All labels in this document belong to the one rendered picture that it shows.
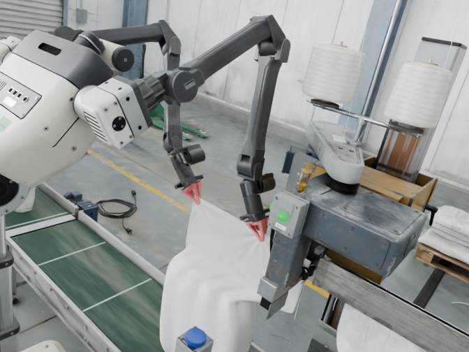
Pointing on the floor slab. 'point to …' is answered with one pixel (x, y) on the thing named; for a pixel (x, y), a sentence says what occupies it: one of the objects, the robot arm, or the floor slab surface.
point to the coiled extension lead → (119, 212)
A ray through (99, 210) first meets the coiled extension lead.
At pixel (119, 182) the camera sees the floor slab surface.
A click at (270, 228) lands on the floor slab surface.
